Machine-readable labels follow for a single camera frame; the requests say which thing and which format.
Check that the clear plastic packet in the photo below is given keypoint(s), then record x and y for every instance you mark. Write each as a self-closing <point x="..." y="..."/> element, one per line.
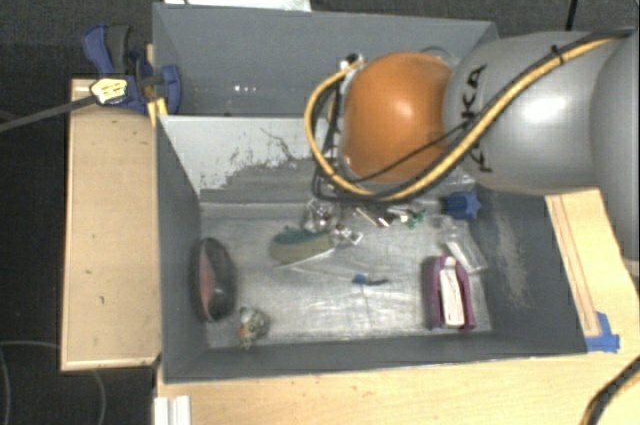
<point x="465" y="249"/>

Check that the black and pink oval brush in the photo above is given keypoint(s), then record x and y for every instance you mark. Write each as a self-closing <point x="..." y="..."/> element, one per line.
<point x="212" y="280"/>

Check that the small blue flat piece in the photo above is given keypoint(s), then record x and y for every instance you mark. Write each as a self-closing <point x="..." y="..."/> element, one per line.
<point x="369" y="281"/>

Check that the grey metal bin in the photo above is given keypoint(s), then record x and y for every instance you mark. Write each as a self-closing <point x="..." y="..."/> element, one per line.
<point x="260" y="58"/>

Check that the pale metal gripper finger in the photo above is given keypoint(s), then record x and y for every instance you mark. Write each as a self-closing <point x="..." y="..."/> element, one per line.
<point x="316" y="219"/>
<point x="349" y="237"/>

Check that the blue star-shaped knob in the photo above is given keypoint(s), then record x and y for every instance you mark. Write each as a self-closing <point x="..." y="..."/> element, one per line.
<point x="461" y="206"/>

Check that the pale wood board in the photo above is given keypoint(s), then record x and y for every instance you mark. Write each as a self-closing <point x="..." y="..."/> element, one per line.
<point x="110" y="233"/>

